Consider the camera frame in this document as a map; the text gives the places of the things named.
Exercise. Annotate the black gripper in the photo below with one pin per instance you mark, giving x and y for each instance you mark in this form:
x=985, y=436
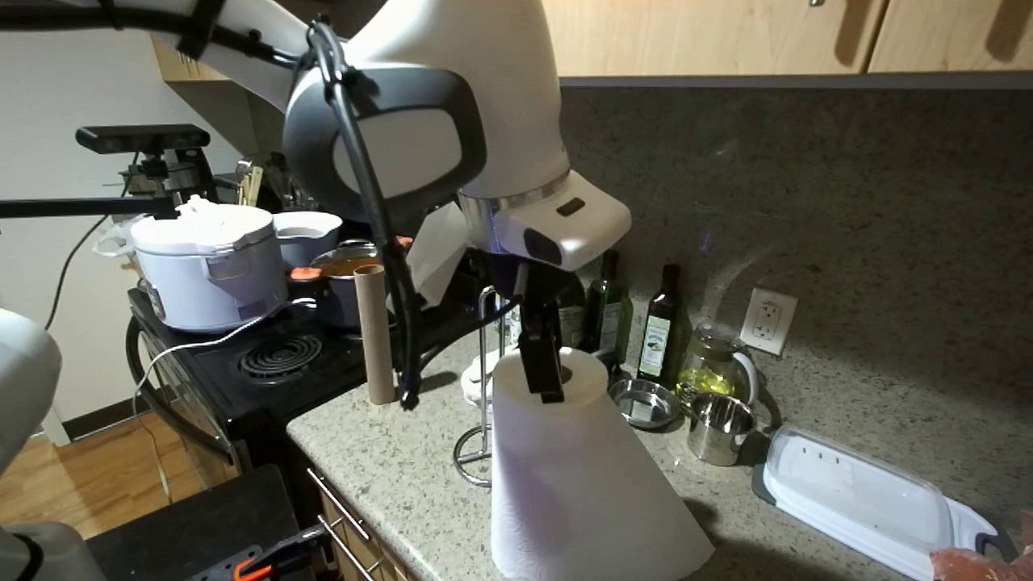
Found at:
x=528, y=281

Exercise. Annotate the white paper towel roll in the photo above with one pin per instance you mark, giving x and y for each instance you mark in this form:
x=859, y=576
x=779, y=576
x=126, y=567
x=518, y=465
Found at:
x=583, y=484

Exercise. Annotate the brown cardboard core tube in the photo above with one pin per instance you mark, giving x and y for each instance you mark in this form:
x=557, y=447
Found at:
x=375, y=335

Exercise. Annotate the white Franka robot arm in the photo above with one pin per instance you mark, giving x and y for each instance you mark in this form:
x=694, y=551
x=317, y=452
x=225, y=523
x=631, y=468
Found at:
x=463, y=84

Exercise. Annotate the crumpled white paper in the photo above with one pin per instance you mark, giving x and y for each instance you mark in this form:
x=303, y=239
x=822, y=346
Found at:
x=472, y=379

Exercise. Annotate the olive oil bottle gold cap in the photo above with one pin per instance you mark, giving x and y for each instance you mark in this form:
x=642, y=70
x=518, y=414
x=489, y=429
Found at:
x=572, y=325

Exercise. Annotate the green glass bottle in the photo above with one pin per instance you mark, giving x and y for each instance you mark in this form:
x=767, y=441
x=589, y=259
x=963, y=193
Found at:
x=613, y=312

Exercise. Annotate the stainless steel bowl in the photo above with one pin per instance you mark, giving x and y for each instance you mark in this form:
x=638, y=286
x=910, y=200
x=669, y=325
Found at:
x=643, y=409

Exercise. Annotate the dark bottle white label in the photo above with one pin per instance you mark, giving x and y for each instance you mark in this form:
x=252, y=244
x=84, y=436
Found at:
x=659, y=335

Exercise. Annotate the glass oil cruet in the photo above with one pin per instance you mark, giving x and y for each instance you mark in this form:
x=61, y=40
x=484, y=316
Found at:
x=721, y=367

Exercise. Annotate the stainless steel cup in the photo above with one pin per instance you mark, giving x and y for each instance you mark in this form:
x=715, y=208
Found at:
x=721, y=429

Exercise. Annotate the orange lidded pot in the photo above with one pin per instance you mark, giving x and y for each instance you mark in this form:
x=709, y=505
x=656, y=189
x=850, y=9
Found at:
x=342, y=259

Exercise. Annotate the black electric stove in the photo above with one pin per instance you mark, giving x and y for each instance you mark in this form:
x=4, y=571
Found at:
x=303, y=372

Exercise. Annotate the white bowl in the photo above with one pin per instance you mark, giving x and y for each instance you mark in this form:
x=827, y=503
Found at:
x=308, y=230

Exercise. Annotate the wooden base cabinet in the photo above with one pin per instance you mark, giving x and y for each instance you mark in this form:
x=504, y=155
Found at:
x=367, y=561

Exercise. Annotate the wooden knife block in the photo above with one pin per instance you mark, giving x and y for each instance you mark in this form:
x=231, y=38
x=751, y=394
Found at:
x=251, y=185

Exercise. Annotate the white rice cooker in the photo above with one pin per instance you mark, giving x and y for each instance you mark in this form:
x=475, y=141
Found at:
x=205, y=270

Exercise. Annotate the white plastic tray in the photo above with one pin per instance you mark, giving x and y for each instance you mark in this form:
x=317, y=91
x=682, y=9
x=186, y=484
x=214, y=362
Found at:
x=874, y=503

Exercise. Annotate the wooden upper cabinets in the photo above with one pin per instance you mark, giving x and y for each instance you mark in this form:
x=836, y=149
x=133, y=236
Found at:
x=753, y=38

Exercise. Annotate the black bin orange clamps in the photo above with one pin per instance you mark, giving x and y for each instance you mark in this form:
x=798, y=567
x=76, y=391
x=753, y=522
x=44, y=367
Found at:
x=183, y=533

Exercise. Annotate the pale wrist camera mount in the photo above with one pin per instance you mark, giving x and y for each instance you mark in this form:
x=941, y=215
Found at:
x=440, y=252

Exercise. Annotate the white wall outlet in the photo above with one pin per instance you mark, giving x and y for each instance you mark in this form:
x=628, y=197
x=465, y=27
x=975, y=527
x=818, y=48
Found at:
x=771, y=320

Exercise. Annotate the black camera stand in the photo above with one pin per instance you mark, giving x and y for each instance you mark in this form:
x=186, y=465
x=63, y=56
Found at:
x=164, y=172

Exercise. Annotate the black stereo camera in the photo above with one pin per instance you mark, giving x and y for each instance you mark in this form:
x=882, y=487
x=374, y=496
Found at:
x=140, y=138

